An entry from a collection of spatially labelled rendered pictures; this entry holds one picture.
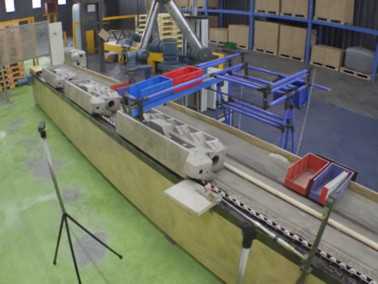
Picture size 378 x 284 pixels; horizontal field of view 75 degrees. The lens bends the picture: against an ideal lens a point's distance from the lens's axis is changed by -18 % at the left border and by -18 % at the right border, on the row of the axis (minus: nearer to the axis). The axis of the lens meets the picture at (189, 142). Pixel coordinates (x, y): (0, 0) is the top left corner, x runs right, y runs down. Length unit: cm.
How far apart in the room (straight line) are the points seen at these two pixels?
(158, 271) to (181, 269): 18
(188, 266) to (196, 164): 96
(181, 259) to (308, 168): 126
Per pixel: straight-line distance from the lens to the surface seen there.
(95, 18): 859
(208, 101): 436
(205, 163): 189
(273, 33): 1194
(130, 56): 341
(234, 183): 205
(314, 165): 228
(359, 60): 1044
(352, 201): 213
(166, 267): 245
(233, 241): 189
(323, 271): 157
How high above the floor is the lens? 192
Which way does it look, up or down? 27 degrees down
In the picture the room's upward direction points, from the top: straight up
